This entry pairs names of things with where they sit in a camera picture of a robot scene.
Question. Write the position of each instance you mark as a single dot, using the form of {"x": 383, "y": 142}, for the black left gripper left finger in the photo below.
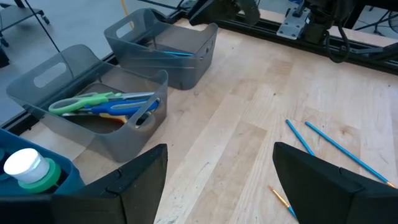
{"x": 93, "y": 202}

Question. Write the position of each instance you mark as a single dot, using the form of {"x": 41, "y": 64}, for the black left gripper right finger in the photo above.
{"x": 335, "y": 199}

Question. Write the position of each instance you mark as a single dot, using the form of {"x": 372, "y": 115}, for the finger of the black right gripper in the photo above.
{"x": 214, "y": 12}

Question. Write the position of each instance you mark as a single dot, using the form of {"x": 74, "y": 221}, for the green paint bottle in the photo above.
{"x": 31, "y": 168}

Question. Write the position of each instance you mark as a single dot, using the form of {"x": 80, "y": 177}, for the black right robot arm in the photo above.
{"x": 323, "y": 18}

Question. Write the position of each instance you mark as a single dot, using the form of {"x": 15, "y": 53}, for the blue plastic bin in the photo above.
{"x": 70, "y": 169}

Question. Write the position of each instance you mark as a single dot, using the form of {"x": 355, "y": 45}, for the grey translucent plastic bin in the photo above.
{"x": 102, "y": 143}
{"x": 174, "y": 71}

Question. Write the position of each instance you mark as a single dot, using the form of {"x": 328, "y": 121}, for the grey wheeled cart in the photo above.
{"x": 18, "y": 14}

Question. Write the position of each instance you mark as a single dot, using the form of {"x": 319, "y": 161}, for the black aluminium table frame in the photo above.
{"x": 267, "y": 31}

